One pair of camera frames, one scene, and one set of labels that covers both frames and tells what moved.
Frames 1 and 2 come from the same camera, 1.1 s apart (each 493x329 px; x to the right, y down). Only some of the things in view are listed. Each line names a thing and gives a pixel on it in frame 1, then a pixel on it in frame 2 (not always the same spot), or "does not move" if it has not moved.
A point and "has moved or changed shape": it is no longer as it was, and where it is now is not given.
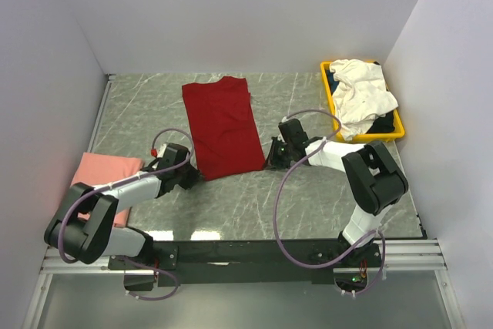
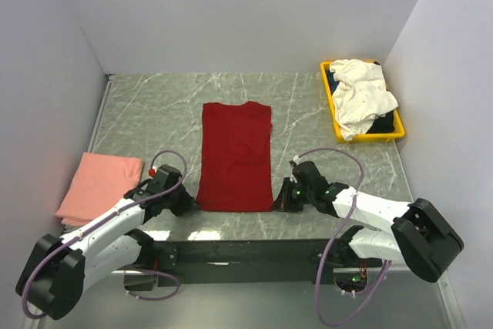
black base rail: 190,263 does not move
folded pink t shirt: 96,169 does not move
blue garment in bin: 333,83 does not move
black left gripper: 192,179 to 186,200
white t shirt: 363,99 does not move
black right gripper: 273,161 to 283,203
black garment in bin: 384,124 does not move
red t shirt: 226,133 has moved or changed shape
